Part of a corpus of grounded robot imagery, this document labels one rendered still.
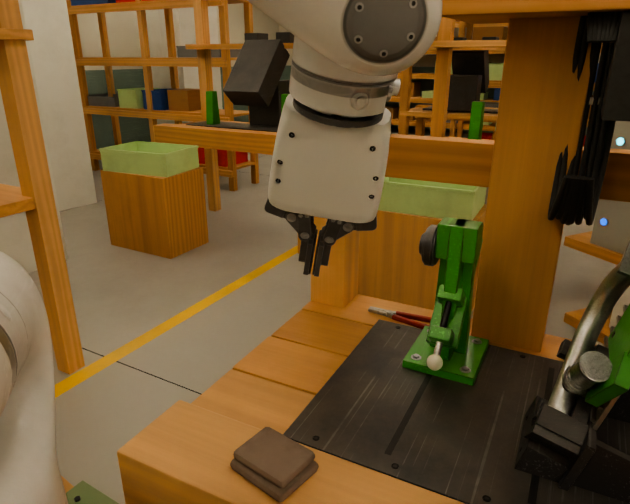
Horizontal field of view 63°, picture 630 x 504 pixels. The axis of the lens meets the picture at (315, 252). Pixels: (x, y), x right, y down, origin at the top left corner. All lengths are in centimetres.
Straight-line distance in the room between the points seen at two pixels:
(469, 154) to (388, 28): 84
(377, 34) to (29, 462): 42
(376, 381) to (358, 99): 64
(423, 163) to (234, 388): 61
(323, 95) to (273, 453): 52
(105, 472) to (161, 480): 140
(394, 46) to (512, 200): 76
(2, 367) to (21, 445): 11
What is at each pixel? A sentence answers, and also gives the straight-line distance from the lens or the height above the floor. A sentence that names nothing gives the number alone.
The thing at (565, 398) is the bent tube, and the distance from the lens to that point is 82.
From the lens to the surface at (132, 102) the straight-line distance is 692.
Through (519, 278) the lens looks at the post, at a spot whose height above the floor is 103.
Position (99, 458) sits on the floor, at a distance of 229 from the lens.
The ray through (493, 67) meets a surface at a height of 130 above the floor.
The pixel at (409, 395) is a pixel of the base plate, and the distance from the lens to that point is 93.
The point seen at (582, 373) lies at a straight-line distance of 73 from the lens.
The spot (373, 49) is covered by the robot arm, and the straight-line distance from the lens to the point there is 31.
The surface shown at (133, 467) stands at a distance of 85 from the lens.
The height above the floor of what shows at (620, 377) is 109.
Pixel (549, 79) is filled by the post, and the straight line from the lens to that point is 101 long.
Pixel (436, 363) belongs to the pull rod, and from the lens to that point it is 92.
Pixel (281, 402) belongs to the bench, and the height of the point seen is 88.
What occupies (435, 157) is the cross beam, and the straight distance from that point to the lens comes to 115.
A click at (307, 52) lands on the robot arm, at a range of 40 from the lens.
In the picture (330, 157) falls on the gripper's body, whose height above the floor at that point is 136.
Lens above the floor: 144
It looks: 21 degrees down
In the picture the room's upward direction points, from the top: straight up
